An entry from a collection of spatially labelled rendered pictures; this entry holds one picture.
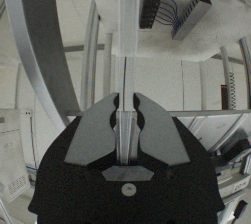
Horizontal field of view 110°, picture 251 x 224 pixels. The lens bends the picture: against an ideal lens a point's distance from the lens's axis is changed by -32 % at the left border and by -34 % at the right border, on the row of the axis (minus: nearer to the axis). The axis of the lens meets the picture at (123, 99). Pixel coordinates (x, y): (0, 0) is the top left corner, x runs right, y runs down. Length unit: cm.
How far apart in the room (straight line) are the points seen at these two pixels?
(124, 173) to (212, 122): 20
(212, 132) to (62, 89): 26
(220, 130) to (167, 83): 175
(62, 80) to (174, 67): 198
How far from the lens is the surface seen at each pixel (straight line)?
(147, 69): 196
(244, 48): 78
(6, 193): 120
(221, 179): 55
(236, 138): 34
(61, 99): 17
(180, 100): 204
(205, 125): 23
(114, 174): 30
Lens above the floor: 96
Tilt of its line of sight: 3 degrees down
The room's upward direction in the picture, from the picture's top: 179 degrees counter-clockwise
